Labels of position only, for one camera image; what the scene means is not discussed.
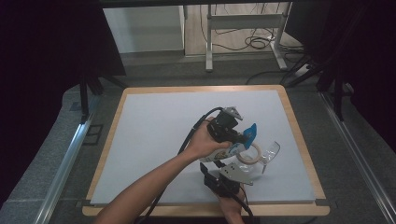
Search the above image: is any person's right hand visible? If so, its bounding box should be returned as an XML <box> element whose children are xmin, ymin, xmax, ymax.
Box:
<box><xmin>217</xmin><ymin>189</ymin><xmax>248</xmax><ymax>224</ymax></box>

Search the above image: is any glass jar with beige rim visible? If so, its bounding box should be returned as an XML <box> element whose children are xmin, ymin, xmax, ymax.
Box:
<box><xmin>234</xmin><ymin>140</ymin><xmax>281</xmax><ymax>182</ymax></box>

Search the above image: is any white and blue seasoning pouch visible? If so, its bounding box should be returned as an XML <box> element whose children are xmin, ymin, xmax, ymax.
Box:
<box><xmin>199</xmin><ymin>123</ymin><xmax>258</xmax><ymax>163</ymax></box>

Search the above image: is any power strip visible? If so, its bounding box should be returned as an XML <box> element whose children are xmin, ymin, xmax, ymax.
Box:
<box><xmin>293</xmin><ymin>63</ymin><xmax>316</xmax><ymax>78</ymax></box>

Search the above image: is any tangle of black floor cables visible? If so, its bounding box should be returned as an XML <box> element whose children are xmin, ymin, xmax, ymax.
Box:
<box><xmin>214</xmin><ymin>26</ymin><xmax>304</xmax><ymax>53</ymax></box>

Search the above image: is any black curtain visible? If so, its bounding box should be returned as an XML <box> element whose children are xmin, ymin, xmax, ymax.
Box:
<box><xmin>286</xmin><ymin>0</ymin><xmax>396</xmax><ymax>152</ymax></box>
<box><xmin>0</xmin><ymin>0</ymin><xmax>127</xmax><ymax>208</ymax></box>

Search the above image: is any grey metal desk frame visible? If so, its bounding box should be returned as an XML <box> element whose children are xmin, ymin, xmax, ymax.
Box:
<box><xmin>205</xmin><ymin>2</ymin><xmax>290</xmax><ymax>73</ymax></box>

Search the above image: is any person's left hand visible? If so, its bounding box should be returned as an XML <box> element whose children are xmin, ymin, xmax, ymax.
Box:
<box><xmin>186</xmin><ymin>116</ymin><xmax>233</xmax><ymax>161</ymax></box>

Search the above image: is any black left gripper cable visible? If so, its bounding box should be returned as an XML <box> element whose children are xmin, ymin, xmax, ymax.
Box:
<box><xmin>134</xmin><ymin>106</ymin><xmax>224</xmax><ymax>224</ymax></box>

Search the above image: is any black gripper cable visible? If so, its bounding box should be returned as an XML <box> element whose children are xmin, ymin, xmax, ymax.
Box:
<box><xmin>134</xmin><ymin>106</ymin><xmax>224</xmax><ymax>224</ymax></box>
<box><xmin>228</xmin><ymin>183</ymin><xmax>255</xmax><ymax>218</ymax></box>

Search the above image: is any white cabinet panel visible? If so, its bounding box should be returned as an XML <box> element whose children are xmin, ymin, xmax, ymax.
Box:
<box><xmin>102</xmin><ymin>6</ymin><xmax>185</xmax><ymax>54</ymax></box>

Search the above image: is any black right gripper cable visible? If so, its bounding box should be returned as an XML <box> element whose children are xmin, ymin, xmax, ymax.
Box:
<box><xmin>228</xmin><ymin>183</ymin><xmax>255</xmax><ymax>218</ymax></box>

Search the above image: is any black tripod stand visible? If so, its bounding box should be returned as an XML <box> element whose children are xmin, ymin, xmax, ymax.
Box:
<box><xmin>78</xmin><ymin>74</ymin><xmax>105</xmax><ymax>123</ymax></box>
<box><xmin>285</xmin><ymin>55</ymin><xmax>347</xmax><ymax>122</ymax></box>

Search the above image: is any aluminium rail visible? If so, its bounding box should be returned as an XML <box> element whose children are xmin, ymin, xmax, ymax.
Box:
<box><xmin>319</xmin><ymin>91</ymin><xmax>396</xmax><ymax>224</ymax></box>
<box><xmin>33</xmin><ymin>113</ymin><xmax>95</xmax><ymax>224</ymax></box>

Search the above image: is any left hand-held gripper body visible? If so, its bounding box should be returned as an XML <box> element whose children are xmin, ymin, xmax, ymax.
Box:
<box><xmin>206</xmin><ymin>106</ymin><xmax>244</xmax><ymax>145</ymax></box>

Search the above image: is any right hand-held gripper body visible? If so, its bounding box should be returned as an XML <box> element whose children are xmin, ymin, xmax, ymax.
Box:
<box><xmin>199</xmin><ymin>161</ymin><xmax>254</xmax><ymax>198</ymax></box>

